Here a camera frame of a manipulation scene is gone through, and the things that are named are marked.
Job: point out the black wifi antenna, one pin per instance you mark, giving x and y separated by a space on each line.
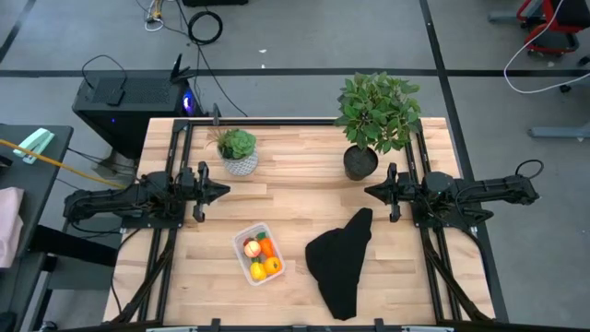
177 69

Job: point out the pink toy peach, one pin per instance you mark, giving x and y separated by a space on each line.
252 249

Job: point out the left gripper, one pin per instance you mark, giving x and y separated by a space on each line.
201 189

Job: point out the grey desk foot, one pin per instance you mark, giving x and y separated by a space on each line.
558 132

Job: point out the dark side table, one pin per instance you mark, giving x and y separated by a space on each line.
37 207

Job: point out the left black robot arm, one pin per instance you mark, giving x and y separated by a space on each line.
115 200

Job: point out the mint green stapler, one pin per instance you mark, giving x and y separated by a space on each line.
34 143

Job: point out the red toy fruit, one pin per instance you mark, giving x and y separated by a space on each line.
247 241

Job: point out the tall leafy potted plant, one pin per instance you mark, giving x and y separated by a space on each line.
375 110

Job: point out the black cloth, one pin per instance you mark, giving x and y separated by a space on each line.
338 267

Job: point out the succulent in white patterned pot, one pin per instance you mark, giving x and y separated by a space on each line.
237 145

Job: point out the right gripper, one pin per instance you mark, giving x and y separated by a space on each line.
401 191

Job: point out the orange toy fruit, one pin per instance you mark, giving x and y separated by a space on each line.
273 265

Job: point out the yellow toy bell pepper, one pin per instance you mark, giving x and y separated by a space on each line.
257 272

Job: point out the red and black chair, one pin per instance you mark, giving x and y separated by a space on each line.
564 14

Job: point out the black object on floor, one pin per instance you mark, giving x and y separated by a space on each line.
214 2

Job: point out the black computer tower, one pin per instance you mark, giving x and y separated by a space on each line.
133 110

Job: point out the clear plastic tupperware container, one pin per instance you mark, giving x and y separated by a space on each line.
245 262

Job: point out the black table frame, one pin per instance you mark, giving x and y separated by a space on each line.
276 122

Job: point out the orange toy carrot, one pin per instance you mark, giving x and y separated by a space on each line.
266 248

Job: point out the pale pink cloth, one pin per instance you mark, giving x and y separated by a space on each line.
9 230

